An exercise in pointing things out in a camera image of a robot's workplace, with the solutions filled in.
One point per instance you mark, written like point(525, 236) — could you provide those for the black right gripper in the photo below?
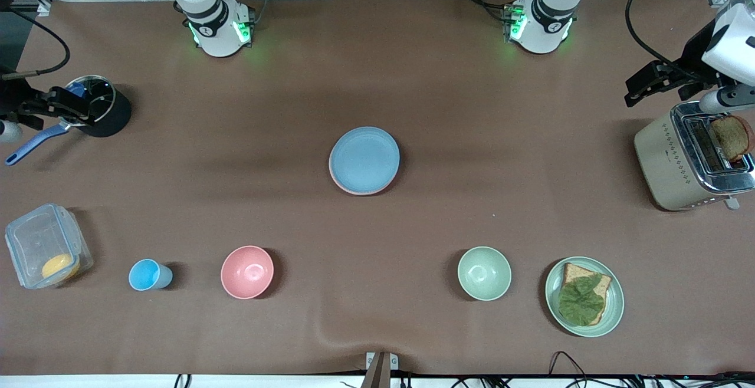
point(13, 96)

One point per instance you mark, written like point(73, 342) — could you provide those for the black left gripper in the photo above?
point(691, 58)

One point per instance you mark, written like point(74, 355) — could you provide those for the blue shallow plate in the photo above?
point(364, 160)

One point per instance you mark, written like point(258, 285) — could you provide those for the pink shallow plate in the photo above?
point(354, 190)

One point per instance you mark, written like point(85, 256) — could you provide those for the glass saucepan lid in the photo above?
point(99, 90)

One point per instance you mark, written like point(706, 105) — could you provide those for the beige chrome toaster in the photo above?
point(663, 164)

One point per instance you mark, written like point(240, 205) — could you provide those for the brown toast slice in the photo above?
point(731, 137)

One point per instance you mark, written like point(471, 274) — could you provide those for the clear plastic food container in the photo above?
point(35, 234)

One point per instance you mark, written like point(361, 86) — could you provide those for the yellow orange food piece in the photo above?
point(59, 267)

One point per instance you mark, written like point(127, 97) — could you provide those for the blue plastic cup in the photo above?
point(147, 275)

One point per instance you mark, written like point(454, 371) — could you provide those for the brown bread slice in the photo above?
point(601, 286)

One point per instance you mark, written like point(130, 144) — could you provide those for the green plate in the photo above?
point(613, 305)

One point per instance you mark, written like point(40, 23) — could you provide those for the green lettuce leaf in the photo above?
point(581, 302)

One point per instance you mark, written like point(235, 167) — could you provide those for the pink deep bowl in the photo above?
point(246, 272)

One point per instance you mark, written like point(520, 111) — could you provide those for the green deep bowl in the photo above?
point(483, 273)

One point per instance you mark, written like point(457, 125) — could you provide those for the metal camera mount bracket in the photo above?
point(380, 370)

